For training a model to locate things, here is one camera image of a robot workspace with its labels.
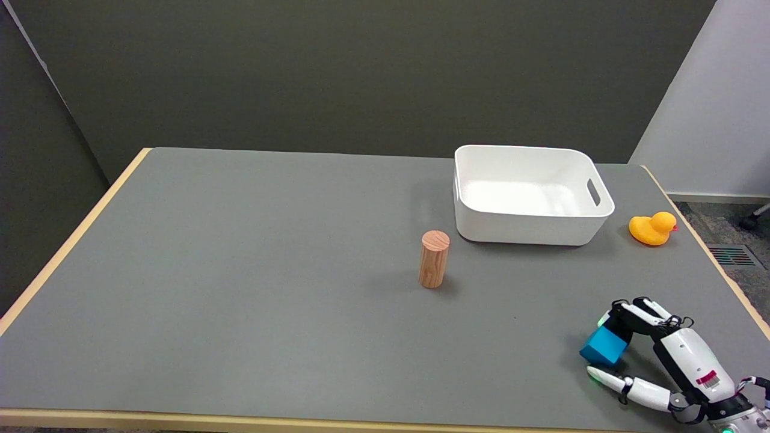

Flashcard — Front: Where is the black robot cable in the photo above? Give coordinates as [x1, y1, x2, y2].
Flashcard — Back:
[738, 376, 770, 402]

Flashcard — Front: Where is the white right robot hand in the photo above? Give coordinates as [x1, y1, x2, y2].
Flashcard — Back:
[587, 296, 742, 423]

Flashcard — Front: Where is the floor vent grille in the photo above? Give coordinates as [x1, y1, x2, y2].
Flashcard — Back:
[707, 244, 763, 268]

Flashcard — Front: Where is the black chair caster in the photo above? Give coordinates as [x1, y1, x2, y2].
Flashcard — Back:
[739, 203, 770, 232]

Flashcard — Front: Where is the white plastic bin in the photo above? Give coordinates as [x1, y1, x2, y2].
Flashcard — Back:
[453, 144, 615, 247]

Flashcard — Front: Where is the orange rubber duck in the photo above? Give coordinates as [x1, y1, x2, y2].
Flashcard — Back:
[629, 211, 679, 247]

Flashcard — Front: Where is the wooden cylinder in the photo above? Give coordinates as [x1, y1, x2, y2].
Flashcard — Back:
[418, 230, 451, 289]

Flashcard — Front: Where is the teal cube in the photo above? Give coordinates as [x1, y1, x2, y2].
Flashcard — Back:
[579, 325, 630, 366]

